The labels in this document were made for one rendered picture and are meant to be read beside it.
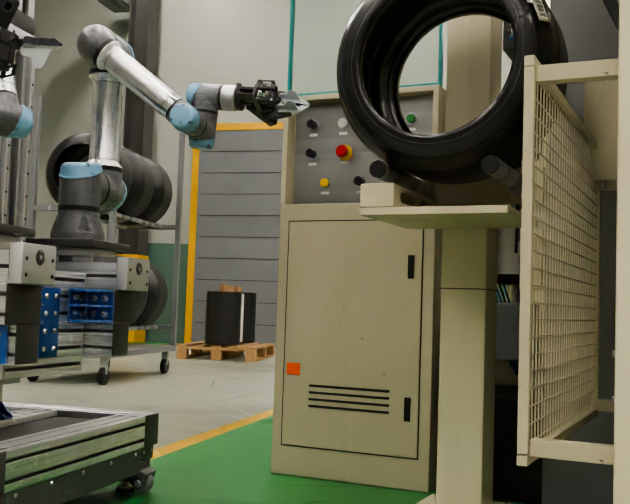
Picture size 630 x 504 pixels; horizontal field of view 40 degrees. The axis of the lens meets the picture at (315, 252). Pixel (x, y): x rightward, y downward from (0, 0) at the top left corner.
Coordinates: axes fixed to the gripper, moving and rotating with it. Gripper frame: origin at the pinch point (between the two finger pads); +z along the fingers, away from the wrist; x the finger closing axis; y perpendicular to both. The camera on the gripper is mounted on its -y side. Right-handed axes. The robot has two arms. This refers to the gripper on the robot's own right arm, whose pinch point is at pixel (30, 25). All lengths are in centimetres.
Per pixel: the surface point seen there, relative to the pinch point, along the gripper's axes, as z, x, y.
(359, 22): 14, -79, -32
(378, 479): -16, -151, 84
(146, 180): -354, -301, -79
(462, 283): 21, -128, 26
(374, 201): 19, -87, 13
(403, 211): 26, -89, 15
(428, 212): 32, -91, 15
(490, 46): 27, -121, -40
